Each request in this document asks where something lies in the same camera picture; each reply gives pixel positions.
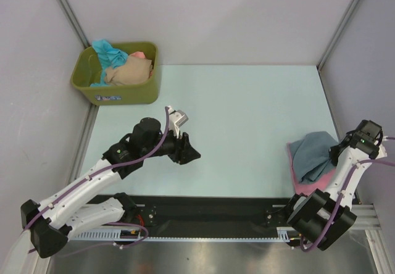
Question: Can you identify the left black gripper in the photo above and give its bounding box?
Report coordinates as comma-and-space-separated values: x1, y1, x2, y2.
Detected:
142, 124, 200, 164

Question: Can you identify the grey blue t shirt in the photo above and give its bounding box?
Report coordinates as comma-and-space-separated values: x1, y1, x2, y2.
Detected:
288, 131, 338, 185

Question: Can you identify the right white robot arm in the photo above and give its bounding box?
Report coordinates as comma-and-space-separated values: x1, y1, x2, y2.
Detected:
285, 120, 390, 252

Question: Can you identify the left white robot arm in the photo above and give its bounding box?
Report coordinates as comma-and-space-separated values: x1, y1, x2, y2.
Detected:
20, 107, 201, 258

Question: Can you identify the folded pink t shirt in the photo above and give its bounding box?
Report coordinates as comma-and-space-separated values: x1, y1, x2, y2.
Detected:
286, 143, 335, 196

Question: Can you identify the beige t shirt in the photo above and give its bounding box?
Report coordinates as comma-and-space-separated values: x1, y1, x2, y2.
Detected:
104, 56, 152, 86

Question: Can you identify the salmon pink t shirt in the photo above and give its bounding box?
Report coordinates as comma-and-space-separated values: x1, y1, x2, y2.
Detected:
130, 51, 146, 59

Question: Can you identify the turquoise t shirt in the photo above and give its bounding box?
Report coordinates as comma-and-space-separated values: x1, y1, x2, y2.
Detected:
90, 39, 128, 87

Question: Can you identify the olive green plastic bin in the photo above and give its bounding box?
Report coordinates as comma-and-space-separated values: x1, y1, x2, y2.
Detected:
70, 41, 161, 106

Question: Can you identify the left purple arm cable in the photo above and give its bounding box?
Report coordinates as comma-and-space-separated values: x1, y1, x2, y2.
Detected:
23, 106, 170, 253

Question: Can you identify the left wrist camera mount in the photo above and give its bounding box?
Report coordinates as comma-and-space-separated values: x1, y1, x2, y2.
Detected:
166, 106, 189, 139

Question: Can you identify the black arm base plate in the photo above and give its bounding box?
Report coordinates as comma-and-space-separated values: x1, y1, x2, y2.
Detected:
120, 196, 289, 239

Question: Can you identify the aluminium front rail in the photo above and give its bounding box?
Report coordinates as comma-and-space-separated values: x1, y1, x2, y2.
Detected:
43, 203, 383, 231

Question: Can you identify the blue slotted cable duct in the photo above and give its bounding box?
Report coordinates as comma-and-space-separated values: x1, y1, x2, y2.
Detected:
72, 228, 291, 243

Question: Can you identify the right aluminium corner post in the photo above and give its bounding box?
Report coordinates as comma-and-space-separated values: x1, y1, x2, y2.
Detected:
316, 0, 362, 72

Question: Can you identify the aluminium corner post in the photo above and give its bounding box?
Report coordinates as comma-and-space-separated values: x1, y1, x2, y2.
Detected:
316, 0, 362, 72
56, 0, 91, 49

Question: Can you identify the left aluminium corner post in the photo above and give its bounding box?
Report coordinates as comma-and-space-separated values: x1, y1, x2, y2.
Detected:
56, 0, 91, 49

